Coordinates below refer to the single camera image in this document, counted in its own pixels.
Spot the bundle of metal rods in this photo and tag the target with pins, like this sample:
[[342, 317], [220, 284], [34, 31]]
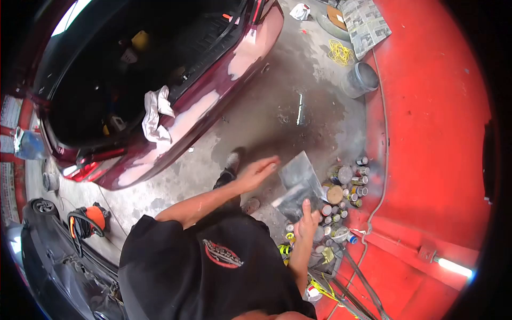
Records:
[[360, 284]]

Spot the person's legs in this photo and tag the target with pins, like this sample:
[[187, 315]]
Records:
[[228, 170]]

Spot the dark red car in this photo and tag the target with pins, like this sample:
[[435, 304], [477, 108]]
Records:
[[192, 108]]

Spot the group of paint cans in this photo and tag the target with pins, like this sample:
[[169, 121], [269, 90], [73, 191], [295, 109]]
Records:
[[340, 192]]

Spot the white rag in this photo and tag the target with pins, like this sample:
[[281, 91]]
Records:
[[300, 11]]

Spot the grey mixing board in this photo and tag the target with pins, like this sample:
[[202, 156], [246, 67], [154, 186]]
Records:
[[298, 182]]

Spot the person's left fingers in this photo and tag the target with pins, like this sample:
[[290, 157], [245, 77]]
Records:
[[268, 163]]

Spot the white cloth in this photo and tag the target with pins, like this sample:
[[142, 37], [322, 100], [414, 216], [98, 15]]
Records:
[[154, 118]]

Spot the person's right fingers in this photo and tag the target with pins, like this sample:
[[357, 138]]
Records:
[[316, 224]]

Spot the grey plastic bucket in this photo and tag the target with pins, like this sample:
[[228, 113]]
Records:
[[356, 82]]

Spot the newspaper sheets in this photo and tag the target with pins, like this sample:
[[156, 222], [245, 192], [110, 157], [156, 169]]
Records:
[[366, 24]]

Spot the person's right thumb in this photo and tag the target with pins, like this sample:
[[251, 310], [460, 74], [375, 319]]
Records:
[[306, 208]]

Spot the tube work light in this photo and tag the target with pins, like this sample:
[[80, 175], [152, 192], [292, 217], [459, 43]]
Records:
[[454, 267]]

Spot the orange shop vacuum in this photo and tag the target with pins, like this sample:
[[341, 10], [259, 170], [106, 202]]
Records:
[[94, 218]]

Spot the person's left hand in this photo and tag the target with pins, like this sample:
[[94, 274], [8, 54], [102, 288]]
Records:
[[254, 176]]

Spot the tyre with cardboard piece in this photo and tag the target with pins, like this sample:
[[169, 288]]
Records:
[[334, 24]]

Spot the blue plastic bag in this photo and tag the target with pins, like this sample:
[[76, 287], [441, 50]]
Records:
[[30, 146]]

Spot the black car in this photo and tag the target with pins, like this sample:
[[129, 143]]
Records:
[[56, 264]]

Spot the person's body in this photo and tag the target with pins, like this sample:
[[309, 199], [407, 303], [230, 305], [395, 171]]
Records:
[[208, 276]]

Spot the small grey bucket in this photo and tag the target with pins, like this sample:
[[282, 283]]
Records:
[[50, 182]]

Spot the person's right hand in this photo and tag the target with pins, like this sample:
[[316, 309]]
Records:
[[306, 228]]

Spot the round brown disc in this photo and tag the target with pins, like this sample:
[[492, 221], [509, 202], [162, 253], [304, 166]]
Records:
[[251, 206]]

